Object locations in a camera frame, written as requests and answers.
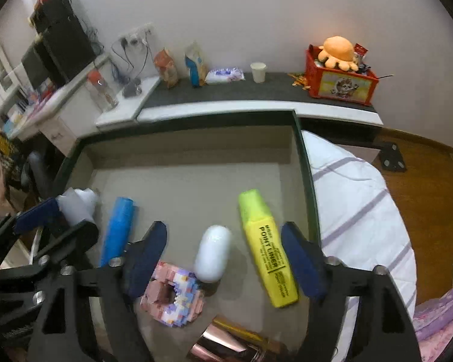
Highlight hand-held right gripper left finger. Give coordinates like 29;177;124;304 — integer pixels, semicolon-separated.
30;221;169;362

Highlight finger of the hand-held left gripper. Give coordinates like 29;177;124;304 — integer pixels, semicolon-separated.
34;219;100;270
0;196;66;268

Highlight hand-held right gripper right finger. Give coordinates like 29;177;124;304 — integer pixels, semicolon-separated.
281;222;416;362

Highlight white charger plug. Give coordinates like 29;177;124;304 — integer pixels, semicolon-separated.
56;187;101;227

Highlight blue plastic roll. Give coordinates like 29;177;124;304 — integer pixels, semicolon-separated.
99;196;140;268

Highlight yellow highlighter pen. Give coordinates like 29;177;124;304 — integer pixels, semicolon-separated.
239;189;300;309

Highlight pink brick block toy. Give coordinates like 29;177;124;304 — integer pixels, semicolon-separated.
140;260;204;330

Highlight white earbuds case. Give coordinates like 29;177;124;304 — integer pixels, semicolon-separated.
194;225;233;283

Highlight pink box with black rim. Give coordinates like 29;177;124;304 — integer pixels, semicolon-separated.
53;109;323;362

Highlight pink gold jar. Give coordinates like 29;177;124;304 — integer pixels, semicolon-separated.
187;319;288;362

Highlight black office chair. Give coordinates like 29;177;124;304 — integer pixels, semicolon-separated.
21;151;61;200

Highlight white striped quilt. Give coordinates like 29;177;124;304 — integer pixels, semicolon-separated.
300;130;418;362

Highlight white desk with drawer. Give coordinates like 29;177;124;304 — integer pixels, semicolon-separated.
2;53;112;157

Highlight red paper sheets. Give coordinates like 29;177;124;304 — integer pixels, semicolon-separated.
30;83;65;110

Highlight black bathroom scale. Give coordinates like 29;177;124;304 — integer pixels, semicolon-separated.
377;142;407;173

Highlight clear bottle with red lid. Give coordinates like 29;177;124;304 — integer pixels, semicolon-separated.
86;70;119;113

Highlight pink printed blanket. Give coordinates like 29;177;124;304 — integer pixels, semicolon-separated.
411;287;453;362

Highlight black computer monitor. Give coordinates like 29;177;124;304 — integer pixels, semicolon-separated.
22;43;57;89

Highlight grey power adapter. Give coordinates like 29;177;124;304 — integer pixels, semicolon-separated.
122;78;143;98

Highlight black computer tower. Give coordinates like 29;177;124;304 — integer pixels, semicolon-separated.
34;17;98;87

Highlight red storage crate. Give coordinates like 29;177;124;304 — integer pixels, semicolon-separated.
305;44;380;106

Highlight orange snack wrappers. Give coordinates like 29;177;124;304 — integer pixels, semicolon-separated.
289;73;311;90

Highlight orange snack bag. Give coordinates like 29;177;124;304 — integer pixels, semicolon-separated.
153;48;180;89

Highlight white wet wipes packet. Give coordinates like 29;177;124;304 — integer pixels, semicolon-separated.
204;67;245;84

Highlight white paper cup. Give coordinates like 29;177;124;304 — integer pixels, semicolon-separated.
250;62;268;84

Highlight blue white snack bag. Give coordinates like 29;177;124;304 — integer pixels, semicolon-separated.
184;41;209;87

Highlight orange octopus plush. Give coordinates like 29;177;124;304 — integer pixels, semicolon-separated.
317;37;359;71

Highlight black power cable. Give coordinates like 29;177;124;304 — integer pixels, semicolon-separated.
111;37;152;84

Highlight white wall socket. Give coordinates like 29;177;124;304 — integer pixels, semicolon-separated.
118;22;154;44

